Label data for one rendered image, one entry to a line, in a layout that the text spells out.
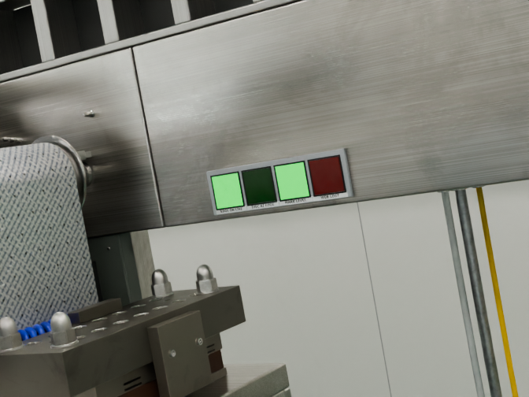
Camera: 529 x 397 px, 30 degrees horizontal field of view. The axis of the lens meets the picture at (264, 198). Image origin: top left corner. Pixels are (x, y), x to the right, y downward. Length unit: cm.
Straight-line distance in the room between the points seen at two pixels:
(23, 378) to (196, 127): 48
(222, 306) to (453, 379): 260
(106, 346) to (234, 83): 44
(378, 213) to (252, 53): 261
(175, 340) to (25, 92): 59
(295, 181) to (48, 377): 45
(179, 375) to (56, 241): 30
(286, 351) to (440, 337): 75
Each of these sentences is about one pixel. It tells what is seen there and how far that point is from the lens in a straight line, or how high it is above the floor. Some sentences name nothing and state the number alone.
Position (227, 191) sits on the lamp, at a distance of 153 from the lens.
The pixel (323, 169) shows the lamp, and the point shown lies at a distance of 143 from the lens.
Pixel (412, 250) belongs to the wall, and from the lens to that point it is 402.
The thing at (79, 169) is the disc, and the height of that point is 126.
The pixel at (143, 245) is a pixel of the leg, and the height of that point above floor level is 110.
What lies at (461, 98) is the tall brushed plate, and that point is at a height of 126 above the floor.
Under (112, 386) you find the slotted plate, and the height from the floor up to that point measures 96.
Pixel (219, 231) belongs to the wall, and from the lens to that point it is 450.
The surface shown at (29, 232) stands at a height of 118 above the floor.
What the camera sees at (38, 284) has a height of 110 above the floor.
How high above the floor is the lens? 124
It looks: 3 degrees down
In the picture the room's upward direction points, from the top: 10 degrees counter-clockwise
